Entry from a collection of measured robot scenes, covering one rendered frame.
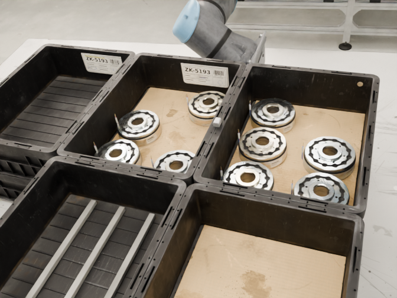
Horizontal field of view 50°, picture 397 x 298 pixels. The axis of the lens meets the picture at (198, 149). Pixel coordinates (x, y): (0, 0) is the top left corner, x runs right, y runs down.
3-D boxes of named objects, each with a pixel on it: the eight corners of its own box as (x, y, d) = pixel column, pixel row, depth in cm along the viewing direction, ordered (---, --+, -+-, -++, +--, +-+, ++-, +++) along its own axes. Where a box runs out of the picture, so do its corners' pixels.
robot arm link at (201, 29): (198, 66, 128) (161, 38, 125) (213, 41, 136) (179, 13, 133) (220, 42, 119) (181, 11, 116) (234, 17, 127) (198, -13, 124)
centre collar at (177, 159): (169, 156, 92) (168, 155, 92) (191, 159, 91) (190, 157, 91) (161, 173, 89) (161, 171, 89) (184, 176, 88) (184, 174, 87)
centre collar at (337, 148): (317, 143, 90) (317, 141, 90) (341, 145, 89) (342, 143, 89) (316, 160, 87) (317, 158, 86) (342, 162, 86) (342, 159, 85)
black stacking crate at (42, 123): (59, 78, 131) (45, 44, 123) (145, 88, 121) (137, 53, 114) (-31, 169, 105) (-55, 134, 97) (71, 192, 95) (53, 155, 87)
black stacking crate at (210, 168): (250, 101, 112) (249, 64, 104) (370, 117, 102) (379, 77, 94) (198, 220, 85) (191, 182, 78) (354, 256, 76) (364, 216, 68)
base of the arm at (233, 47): (228, 71, 139) (204, 52, 137) (259, 36, 131) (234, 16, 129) (222, 91, 127) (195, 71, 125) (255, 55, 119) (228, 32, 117)
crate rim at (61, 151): (139, 59, 115) (137, 51, 113) (248, 70, 105) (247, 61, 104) (57, 162, 88) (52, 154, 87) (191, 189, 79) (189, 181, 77)
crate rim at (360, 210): (248, 70, 105) (248, 61, 104) (378, 83, 96) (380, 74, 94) (191, 190, 79) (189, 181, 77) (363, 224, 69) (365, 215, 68)
